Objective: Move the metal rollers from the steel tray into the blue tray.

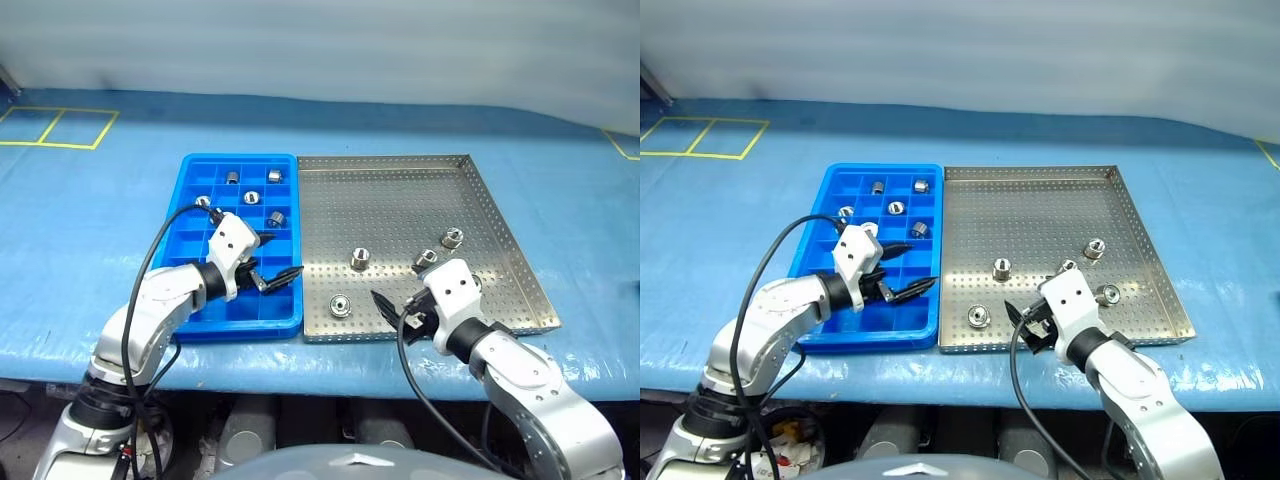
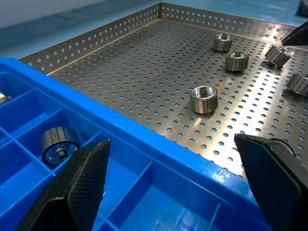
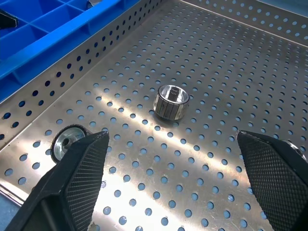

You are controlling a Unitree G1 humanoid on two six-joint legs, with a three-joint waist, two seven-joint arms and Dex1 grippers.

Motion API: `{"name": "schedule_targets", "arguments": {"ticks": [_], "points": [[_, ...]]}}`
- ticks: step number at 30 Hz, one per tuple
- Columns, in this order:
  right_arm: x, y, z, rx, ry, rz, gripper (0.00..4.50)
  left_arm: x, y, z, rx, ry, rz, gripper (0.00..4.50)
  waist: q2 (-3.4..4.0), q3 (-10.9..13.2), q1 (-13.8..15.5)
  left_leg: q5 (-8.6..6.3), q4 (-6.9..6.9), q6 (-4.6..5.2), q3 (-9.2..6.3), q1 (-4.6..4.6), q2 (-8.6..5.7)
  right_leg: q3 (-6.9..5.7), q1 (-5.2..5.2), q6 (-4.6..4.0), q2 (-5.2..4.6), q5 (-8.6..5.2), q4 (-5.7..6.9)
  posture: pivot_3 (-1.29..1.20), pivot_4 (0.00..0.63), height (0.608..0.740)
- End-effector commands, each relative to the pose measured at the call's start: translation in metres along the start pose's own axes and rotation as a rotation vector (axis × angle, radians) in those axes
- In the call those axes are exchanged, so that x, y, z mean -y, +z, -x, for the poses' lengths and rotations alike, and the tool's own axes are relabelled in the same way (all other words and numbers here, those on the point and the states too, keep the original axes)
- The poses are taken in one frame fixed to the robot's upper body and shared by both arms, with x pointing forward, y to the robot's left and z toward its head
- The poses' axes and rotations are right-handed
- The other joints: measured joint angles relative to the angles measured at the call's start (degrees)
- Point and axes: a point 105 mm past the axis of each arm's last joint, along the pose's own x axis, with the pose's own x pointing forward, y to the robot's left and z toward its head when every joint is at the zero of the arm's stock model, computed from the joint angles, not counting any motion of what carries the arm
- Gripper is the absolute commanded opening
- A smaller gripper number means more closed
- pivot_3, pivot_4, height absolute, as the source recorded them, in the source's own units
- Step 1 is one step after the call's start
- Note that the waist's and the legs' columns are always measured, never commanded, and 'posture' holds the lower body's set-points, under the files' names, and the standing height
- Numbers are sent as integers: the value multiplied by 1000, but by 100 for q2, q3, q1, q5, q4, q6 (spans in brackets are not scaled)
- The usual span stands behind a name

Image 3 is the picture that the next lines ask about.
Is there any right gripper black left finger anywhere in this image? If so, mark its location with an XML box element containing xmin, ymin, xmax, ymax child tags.
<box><xmin>4</xmin><ymin>130</ymin><xmax>110</xmax><ymax>231</ymax></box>

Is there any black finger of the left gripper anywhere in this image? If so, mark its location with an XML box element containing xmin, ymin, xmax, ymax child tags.
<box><xmin>0</xmin><ymin>9</ymin><xmax>18</xmax><ymax>30</ymax></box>

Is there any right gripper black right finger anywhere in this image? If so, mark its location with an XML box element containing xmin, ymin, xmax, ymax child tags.
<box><xmin>236</xmin><ymin>130</ymin><xmax>308</xmax><ymax>231</ymax></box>

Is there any blue compartment tray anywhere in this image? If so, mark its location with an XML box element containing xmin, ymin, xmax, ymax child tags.
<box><xmin>0</xmin><ymin>0</ymin><xmax>128</xmax><ymax>103</ymax></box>

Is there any perforated metal tray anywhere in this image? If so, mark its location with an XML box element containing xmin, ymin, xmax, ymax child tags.
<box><xmin>0</xmin><ymin>0</ymin><xmax>308</xmax><ymax>231</ymax></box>

